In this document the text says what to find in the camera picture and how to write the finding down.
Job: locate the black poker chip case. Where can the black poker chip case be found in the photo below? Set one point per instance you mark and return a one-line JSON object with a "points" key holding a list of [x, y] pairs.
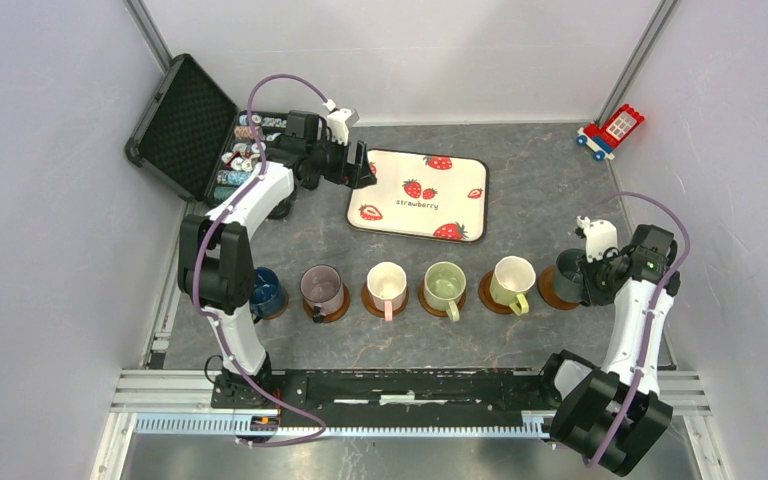
{"points": [[186, 128]]}

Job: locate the white strawberry print tray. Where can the white strawberry print tray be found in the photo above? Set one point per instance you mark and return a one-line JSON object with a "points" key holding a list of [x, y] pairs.
{"points": [[424, 196]]}

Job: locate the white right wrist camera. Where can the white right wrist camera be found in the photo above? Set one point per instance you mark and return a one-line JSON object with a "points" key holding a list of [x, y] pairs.
{"points": [[600, 237]]}

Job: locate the brown grooved wooden coaster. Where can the brown grooved wooden coaster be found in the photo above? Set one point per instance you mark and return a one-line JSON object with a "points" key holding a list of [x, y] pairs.
{"points": [[435, 312], [547, 293], [486, 297], [338, 314], [368, 303]]}

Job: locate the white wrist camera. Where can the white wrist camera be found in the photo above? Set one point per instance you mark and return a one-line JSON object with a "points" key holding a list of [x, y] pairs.
{"points": [[339, 122], [600, 237]]}

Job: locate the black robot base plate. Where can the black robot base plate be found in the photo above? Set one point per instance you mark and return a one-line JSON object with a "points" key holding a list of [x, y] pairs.
{"points": [[396, 398]]}

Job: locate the light green mug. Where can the light green mug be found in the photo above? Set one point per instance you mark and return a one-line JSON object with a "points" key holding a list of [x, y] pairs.
{"points": [[445, 282]]}

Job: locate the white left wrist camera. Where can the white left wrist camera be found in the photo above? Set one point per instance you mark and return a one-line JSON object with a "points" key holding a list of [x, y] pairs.
{"points": [[339, 122]]}

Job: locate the lilac mug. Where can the lilac mug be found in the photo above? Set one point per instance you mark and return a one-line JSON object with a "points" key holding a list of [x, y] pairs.
{"points": [[323, 292]]}

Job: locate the dark blue mug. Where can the dark blue mug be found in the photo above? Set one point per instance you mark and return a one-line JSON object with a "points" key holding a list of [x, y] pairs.
{"points": [[267, 292]]}

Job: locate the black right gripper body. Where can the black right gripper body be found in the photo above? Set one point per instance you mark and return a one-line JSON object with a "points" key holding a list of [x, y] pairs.
{"points": [[597, 280]]}

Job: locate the red blue toy block car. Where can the red blue toy block car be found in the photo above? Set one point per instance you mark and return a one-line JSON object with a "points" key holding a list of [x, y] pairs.
{"points": [[603, 140]]}

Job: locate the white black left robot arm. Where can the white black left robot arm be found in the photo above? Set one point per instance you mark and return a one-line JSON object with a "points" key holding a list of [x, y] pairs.
{"points": [[216, 269]]}

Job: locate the pale pink white mug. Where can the pale pink white mug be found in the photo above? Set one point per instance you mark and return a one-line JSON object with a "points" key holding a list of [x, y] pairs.
{"points": [[387, 287]]}

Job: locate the yellow-green mug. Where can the yellow-green mug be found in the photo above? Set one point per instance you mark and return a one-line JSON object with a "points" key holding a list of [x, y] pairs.
{"points": [[511, 279]]}

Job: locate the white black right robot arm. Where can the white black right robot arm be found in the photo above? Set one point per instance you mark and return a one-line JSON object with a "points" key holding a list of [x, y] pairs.
{"points": [[611, 413]]}

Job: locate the dark green mug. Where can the dark green mug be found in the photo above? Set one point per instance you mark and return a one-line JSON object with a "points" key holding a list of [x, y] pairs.
{"points": [[568, 278]]}

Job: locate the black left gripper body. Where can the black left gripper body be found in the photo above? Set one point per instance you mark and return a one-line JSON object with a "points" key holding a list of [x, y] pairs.
{"points": [[330, 161]]}

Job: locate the dark walnut coaster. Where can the dark walnut coaster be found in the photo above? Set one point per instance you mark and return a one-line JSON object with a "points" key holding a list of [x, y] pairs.
{"points": [[276, 311]]}

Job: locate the aluminium frame rail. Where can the aluminium frame rail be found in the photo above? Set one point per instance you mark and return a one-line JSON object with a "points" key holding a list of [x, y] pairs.
{"points": [[180, 399]]}

